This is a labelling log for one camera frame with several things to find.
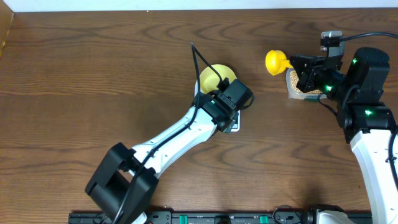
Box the yellow measuring scoop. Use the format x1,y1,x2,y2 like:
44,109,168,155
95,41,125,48
265,50,293,76

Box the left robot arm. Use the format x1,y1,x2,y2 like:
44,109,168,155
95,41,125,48
85,93,243,223

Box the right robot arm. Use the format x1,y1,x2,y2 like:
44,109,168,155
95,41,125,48
289,47,397,223

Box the pale yellow bowl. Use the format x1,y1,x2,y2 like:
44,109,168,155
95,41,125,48
200,64,237,93

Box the white digital kitchen scale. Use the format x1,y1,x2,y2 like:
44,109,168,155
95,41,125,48
194,82,241,132

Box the soybeans in container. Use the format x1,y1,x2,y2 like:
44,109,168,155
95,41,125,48
290,69,322,95

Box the clear plastic container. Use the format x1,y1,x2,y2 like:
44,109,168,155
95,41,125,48
286,68,326,101

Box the right black cable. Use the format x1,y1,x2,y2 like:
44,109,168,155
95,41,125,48
338,31,398,43

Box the black cable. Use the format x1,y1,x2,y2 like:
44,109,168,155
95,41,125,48
338,31,398,43
111,42,229,224

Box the left black cable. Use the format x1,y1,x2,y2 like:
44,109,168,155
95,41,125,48
111,42,229,224

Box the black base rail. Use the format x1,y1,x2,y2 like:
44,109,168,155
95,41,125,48
68,210,373,224

